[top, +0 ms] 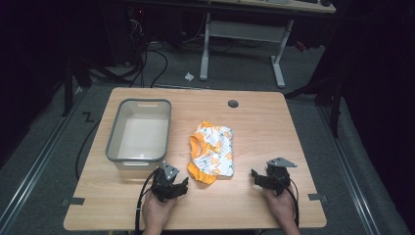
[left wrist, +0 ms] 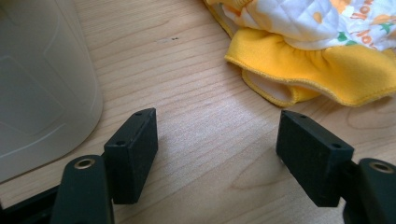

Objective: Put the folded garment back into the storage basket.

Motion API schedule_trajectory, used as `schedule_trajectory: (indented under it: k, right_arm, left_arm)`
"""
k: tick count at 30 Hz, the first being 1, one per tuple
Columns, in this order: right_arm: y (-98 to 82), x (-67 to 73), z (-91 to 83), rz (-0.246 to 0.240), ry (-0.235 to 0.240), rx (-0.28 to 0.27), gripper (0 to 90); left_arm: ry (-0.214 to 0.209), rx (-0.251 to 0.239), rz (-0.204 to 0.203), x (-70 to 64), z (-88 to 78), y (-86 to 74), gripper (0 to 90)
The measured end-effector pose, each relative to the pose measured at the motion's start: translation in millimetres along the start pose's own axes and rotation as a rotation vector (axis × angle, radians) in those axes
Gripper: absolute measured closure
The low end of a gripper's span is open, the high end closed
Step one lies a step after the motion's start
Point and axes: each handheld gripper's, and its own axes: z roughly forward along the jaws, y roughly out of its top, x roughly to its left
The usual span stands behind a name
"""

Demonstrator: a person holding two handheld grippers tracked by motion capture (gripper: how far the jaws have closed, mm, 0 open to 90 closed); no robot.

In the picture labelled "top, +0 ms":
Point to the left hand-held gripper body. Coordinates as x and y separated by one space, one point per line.
164 181

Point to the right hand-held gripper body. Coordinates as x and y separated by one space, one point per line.
278 178

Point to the person's right hand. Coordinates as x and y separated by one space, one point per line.
280 207

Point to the person's left hand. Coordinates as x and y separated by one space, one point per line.
156 212

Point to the orange and white patterned garment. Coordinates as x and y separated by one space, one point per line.
213 150

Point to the grey tape piece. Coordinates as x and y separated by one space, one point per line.
74 201
317 197

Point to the grey-rimmed white plastic bin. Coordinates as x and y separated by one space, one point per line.
140 137

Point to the black metal stand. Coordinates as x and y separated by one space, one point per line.
68 88
334 98

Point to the crumpled white paper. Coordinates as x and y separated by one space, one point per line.
189 76

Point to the white-legged wooden desk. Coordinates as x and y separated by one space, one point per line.
244 31

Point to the metal floor rail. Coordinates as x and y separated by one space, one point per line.
36 169
349 169

